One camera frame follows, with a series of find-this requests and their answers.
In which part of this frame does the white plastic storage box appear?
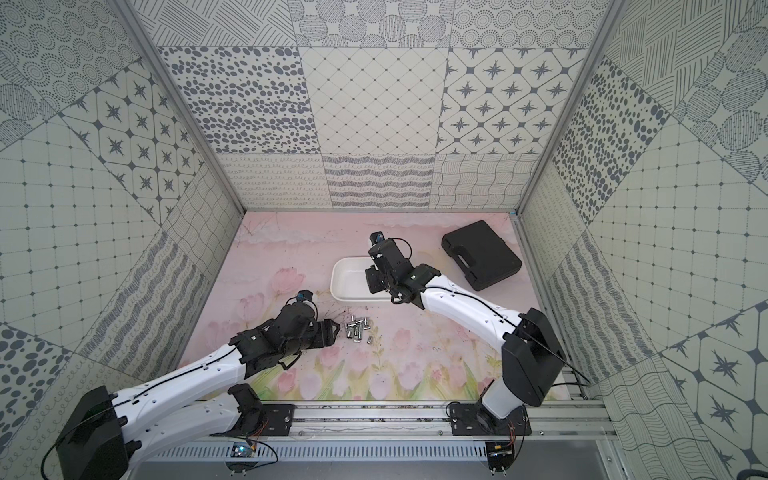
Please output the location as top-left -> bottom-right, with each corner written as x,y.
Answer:
330,257 -> 390,305

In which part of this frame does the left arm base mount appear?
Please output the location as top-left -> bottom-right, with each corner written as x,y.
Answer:
218,384 -> 296,438

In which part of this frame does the white slotted cable duct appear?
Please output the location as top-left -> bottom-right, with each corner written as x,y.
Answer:
152,439 -> 486,462

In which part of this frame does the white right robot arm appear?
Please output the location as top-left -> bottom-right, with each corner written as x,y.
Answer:
366,232 -> 566,420

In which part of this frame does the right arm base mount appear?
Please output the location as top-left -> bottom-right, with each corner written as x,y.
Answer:
445,401 -> 532,436

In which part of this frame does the black plastic tool case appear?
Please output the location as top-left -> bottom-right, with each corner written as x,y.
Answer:
441,220 -> 523,291

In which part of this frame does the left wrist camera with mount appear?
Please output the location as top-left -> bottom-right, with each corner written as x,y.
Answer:
295,290 -> 314,304

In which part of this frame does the large chrome socket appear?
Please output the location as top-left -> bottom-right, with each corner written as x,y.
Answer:
346,321 -> 365,343

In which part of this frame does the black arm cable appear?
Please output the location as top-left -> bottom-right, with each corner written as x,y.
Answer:
425,284 -> 592,385

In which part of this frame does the aluminium mounting rail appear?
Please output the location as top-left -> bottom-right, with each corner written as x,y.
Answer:
261,400 -> 618,441

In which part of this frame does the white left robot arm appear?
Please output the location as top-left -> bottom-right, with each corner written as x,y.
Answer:
51,298 -> 341,479

